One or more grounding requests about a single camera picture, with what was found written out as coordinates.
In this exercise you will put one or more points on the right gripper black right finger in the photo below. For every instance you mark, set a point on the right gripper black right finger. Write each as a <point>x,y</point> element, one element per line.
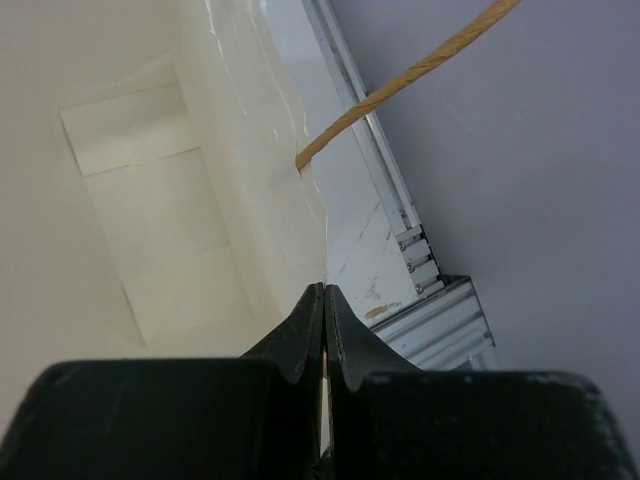
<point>392,420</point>

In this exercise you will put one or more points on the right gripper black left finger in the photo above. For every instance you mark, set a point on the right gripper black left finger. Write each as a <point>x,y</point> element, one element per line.
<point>251,417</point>

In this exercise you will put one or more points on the white paper bag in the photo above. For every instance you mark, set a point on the white paper bag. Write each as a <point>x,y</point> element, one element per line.
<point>150,202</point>

